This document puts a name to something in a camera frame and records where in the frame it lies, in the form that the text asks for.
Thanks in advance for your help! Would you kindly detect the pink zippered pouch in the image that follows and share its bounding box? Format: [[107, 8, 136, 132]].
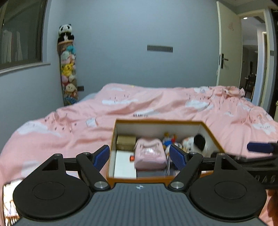
[[134, 138, 167, 170]]

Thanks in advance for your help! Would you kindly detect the cream bedroom door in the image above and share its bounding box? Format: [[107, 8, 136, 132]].
[[216, 1, 242, 87]]

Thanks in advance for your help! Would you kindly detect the person's right hand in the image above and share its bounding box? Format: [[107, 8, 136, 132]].
[[267, 190, 278, 225]]

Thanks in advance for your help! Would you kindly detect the white black-eared plush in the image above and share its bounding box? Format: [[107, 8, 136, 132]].
[[182, 134, 208, 157]]

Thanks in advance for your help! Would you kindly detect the small toy figure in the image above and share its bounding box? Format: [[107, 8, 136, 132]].
[[162, 132, 177, 150]]

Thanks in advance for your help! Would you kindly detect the white flat box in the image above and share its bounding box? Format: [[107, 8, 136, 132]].
[[114, 150, 137, 179]]

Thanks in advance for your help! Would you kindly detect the pink cloud-print duvet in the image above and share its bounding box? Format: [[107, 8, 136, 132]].
[[0, 82, 278, 226]]

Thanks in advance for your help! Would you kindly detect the gold small box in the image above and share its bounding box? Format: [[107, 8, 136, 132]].
[[116, 135, 136, 152]]

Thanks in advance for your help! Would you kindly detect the orange cardboard storage box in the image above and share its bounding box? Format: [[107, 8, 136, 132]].
[[107, 119, 224, 186]]

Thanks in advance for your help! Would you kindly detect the panda plush toy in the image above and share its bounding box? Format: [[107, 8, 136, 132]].
[[58, 24, 74, 44]]

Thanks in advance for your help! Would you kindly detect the dark window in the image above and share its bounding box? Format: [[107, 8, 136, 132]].
[[1, 0, 48, 70]]

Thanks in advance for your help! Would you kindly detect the grey wall switch panel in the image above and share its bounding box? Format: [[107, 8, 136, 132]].
[[146, 45, 173, 53]]

